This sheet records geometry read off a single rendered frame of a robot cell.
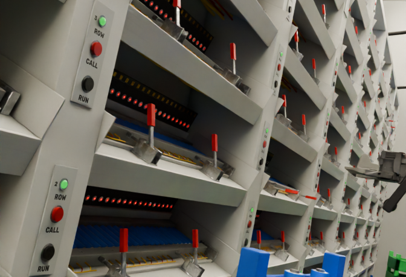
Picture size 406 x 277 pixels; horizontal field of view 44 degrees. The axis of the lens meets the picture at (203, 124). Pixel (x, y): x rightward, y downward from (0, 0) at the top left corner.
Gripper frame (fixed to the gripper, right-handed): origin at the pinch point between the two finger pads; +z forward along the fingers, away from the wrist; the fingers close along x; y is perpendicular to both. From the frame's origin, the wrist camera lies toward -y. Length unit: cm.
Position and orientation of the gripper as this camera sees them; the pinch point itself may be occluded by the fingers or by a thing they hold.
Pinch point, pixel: (348, 172)
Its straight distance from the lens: 153.3
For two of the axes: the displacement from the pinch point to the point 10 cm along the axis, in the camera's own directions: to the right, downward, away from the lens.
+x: -3.9, -1.9, -9.0
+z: -9.0, -1.0, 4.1
